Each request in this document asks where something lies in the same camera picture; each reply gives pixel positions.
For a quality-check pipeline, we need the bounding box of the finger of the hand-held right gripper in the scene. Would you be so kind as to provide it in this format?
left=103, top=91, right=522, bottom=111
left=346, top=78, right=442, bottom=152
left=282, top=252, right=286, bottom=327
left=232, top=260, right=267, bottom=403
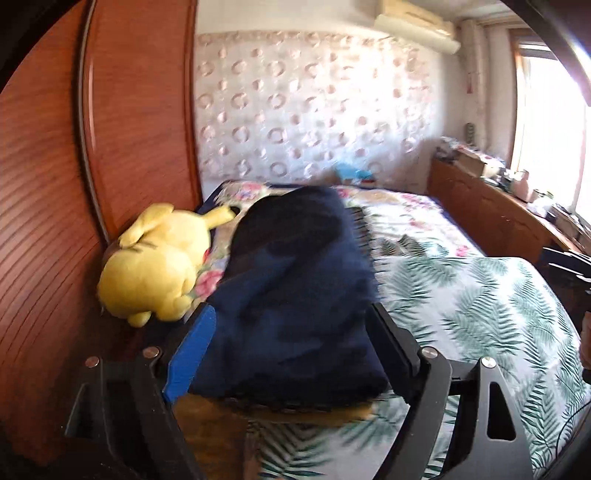
left=542, top=247, right=591, bottom=289

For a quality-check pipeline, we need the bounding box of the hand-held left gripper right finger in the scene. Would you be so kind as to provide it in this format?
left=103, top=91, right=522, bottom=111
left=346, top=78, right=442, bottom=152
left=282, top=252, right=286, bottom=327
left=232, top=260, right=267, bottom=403
left=368, top=302, right=532, bottom=480

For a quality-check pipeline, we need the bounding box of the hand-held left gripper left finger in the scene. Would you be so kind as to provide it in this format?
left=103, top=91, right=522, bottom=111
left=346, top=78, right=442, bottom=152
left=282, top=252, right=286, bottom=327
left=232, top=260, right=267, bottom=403
left=65, top=304, right=219, bottom=480

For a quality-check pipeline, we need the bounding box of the navy blue printed t-shirt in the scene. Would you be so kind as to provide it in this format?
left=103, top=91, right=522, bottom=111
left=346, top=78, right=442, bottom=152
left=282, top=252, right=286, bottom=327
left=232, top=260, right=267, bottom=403
left=189, top=185, right=391, bottom=411

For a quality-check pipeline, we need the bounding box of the person's right hand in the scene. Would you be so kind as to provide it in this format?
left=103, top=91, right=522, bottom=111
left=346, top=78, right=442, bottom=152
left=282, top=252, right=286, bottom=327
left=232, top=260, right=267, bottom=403
left=579, top=311, right=591, bottom=370

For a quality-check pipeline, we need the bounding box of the leaf-print bed sheet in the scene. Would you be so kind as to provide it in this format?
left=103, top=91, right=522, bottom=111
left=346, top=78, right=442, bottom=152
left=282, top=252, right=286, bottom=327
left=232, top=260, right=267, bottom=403
left=249, top=233, right=591, bottom=480

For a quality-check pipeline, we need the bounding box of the yellow plush toy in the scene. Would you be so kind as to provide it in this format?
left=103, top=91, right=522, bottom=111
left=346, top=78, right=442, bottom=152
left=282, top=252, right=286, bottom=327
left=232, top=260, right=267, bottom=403
left=97, top=202, right=236, bottom=328

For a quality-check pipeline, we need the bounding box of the wooden side cabinet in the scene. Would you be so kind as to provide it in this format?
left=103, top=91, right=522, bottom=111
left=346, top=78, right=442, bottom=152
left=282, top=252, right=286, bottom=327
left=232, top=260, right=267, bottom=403
left=427, top=157, right=583, bottom=266

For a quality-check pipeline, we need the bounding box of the wooden-framed window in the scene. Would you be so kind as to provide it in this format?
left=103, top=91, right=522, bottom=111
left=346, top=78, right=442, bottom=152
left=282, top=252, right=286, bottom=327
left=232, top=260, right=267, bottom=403
left=508, top=28, right=591, bottom=217

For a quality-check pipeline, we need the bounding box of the cardboard box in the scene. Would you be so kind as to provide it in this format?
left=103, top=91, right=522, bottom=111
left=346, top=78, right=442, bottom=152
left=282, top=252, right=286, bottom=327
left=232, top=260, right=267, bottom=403
left=455, top=148, right=495, bottom=176

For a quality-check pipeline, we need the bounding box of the floral quilt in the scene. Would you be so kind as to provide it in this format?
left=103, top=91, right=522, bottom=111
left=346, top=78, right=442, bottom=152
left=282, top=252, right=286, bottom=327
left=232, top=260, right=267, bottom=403
left=194, top=180, right=485, bottom=324

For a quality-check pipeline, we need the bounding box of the blue plastic bag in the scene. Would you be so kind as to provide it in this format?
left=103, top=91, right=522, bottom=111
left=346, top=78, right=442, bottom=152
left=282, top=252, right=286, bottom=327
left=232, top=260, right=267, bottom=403
left=335, top=161, right=375, bottom=183

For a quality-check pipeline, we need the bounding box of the white window curtain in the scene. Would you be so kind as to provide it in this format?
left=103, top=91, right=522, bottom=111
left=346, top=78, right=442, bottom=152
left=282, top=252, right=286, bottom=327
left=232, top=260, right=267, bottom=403
left=459, top=18, right=490, bottom=153

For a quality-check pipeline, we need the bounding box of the wooden slatted wardrobe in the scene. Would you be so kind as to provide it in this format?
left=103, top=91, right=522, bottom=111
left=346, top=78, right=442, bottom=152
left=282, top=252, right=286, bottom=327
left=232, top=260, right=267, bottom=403
left=0, top=0, right=204, bottom=467

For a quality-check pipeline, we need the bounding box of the circle-patterned sheer curtain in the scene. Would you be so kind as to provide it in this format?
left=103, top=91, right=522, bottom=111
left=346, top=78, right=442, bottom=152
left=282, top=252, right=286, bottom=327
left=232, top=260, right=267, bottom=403
left=194, top=31, right=439, bottom=185

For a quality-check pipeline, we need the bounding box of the beige air conditioner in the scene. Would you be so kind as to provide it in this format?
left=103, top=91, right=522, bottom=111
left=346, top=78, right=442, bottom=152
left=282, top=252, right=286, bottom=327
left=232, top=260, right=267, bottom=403
left=374, top=0, right=462, bottom=54

